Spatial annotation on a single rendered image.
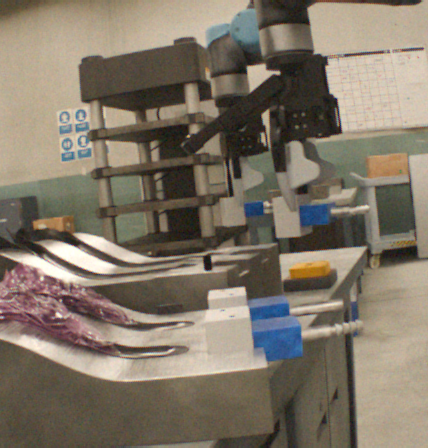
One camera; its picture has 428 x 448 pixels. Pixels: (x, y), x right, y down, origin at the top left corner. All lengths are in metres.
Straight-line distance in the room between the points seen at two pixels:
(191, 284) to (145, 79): 4.17
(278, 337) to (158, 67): 4.41
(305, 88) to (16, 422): 0.61
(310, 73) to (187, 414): 0.56
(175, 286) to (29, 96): 7.59
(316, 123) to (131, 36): 7.02
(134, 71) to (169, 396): 4.52
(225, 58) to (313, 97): 0.45
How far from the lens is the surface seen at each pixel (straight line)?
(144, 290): 0.82
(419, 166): 0.59
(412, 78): 7.32
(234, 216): 1.32
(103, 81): 5.04
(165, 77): 4.88
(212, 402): 0.50
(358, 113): 7.28
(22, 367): 0.52
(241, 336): 0.55
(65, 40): 8.22
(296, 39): 0.93
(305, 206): 0.93
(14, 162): 8.40
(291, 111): 0.93
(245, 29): 1.18
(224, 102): 1.33
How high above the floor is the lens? 0.99
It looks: 3 degrees down
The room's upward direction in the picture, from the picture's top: 7 degrees counter-clockwise
